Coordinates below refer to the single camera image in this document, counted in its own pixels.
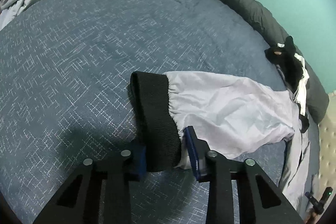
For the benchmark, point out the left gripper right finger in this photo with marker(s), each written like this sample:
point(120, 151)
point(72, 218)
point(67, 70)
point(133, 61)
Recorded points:
point(197, 150)

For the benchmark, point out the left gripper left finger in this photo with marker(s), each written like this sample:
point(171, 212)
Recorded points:
point(137, 169)

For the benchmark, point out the grey zip jacket black collar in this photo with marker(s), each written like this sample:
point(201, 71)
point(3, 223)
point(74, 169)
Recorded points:
point(234, 115)

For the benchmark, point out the person's right hand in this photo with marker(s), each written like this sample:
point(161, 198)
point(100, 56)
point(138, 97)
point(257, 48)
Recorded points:
point(311, 217)

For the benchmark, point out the cream tufted headboard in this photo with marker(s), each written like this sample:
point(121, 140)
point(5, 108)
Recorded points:
point(327, 154)

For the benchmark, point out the dark grey rolled duvet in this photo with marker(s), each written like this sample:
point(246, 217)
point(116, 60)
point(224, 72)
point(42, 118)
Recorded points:
point(262, 20)

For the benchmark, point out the black garment with white stripe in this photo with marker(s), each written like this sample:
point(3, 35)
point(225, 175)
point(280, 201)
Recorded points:
point(293, 71)

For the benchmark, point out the blue patterned bed cover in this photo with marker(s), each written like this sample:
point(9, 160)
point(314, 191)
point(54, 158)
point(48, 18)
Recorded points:
point(65, 74)

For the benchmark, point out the black camera box green light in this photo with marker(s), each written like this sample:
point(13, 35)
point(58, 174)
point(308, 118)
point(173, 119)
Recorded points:
point(326, 194)

